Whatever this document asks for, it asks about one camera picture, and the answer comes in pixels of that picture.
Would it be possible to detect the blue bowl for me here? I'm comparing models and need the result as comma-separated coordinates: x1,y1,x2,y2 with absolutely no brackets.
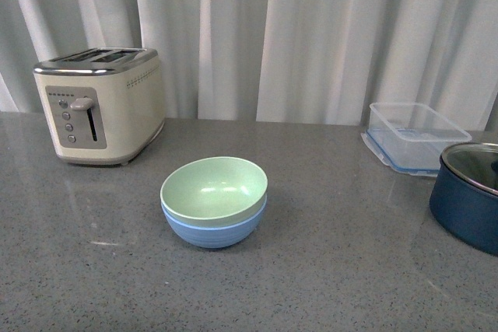
162,196,268,249

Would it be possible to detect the green bowl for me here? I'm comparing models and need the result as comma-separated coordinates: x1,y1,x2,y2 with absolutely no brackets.
160,156,268,228

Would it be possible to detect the clear plastic food container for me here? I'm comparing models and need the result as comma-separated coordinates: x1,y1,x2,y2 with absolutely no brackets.
361,103,472,176

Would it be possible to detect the cream two-slot toaster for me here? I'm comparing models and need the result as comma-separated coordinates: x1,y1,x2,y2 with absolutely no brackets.
33,47,166,165

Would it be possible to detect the glass pot lid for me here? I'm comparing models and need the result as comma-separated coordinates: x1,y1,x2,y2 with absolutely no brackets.
441,142,497,195

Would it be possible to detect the dark blue pot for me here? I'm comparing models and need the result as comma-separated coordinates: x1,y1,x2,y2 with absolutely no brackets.
430,155,497,255

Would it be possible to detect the white curtain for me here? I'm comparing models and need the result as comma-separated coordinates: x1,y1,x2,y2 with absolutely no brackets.
1,0,497,131

